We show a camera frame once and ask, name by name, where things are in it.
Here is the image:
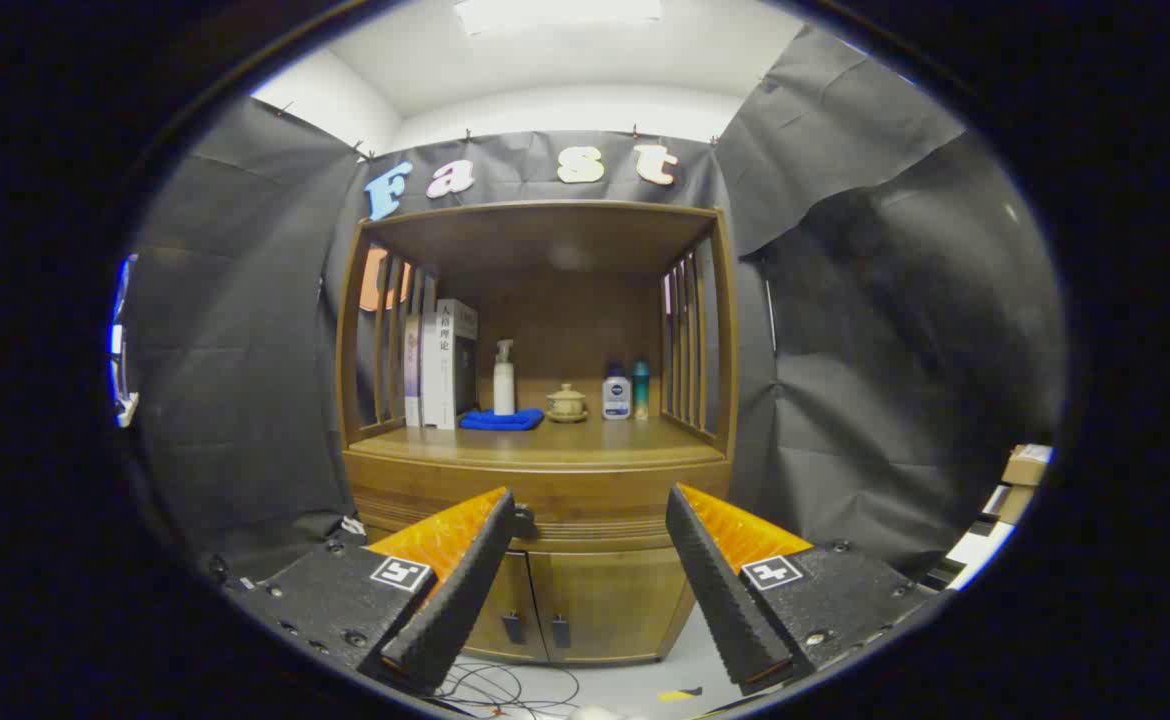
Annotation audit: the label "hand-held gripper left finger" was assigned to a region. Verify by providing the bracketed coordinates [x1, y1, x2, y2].
[230, 487, 518, 696]

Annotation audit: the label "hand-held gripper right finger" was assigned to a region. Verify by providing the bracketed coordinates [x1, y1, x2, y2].
[665, 483, 954, 698]

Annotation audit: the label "wooden drawer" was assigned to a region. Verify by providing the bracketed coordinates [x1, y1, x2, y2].
[343, 455, 734, 551]

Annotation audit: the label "wooden cabinet door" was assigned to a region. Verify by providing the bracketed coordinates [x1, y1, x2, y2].
[528, 548, 694, 665]
[465, 550, 549, 663]

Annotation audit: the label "wooden countertop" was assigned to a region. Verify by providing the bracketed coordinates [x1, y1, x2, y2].
[345, 415, 731, 471]

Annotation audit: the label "wooden cabinet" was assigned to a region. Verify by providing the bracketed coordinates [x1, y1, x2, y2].
[335, 200, 739, 666]

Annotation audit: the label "blue folded cloth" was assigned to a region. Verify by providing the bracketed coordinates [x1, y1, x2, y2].
[459, 407, 546, 432]

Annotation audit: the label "white pump bottle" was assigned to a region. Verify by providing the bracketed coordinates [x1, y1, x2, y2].
[492, 340, 517, 416]

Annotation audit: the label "thin pale book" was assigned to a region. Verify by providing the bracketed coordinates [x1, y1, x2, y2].
[403, 315, 426, 428]

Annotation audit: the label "beige lidded teacup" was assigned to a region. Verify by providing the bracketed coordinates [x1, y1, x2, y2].
[545, 383, 589, 424]

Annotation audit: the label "white bottle with blue cap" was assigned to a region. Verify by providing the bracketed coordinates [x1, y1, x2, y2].
[602, 363, 632, 421]

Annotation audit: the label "thick white book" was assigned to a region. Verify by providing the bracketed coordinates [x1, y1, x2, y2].
[422, 298, 479, 431]

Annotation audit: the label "white furniture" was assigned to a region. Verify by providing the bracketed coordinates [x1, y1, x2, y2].
[930, 485, 1021, 591]

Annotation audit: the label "black backdrop cloth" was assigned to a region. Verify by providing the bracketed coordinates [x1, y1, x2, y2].
[125, 25, 1066, 591]

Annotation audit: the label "cardboard box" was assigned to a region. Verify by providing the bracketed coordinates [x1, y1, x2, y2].
[1002, 444, 1054, 488]

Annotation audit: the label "black floor cables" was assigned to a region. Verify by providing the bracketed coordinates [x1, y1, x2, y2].
[435, 660, 582, 719]

